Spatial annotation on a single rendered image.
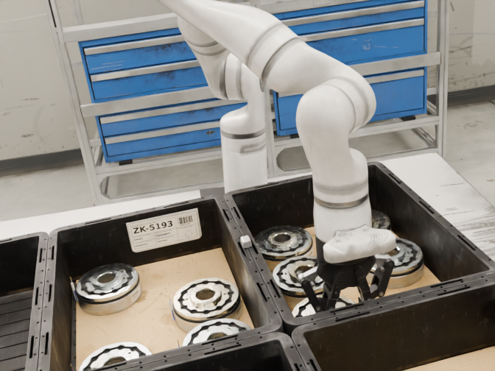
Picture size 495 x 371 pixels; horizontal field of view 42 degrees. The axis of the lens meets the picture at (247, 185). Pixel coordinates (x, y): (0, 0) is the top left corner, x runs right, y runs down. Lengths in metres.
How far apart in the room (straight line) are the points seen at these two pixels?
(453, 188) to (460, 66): 2.57
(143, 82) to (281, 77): 2.10
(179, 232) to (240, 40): 0.44
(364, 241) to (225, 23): 0.32
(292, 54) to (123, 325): 0.50
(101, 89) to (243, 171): 1.65
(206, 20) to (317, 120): 0.20
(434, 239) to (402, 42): 2.05
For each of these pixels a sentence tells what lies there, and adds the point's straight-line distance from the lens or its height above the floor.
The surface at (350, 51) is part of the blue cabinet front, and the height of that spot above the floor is 0.67.
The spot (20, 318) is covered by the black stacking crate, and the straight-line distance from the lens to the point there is 1.12.
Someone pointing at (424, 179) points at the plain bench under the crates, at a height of 0.70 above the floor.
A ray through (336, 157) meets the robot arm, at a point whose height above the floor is 1.12.
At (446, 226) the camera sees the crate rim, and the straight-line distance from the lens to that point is 0.99.
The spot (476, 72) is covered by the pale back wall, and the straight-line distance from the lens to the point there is 4.19.
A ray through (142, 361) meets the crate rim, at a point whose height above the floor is 0.93.
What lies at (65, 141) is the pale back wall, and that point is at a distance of 3.89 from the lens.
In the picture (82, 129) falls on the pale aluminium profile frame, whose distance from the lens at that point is 2.92.
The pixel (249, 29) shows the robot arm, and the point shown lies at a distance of 0.80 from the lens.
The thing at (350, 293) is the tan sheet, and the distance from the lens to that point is 1.02.
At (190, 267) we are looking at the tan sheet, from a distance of 1.12.
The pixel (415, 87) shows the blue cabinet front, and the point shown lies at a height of 0.46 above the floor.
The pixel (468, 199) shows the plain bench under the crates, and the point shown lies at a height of 0.70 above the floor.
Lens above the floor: 1.43
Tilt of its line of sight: 26 degrees down
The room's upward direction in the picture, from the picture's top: 7 degrees counter-clockwise
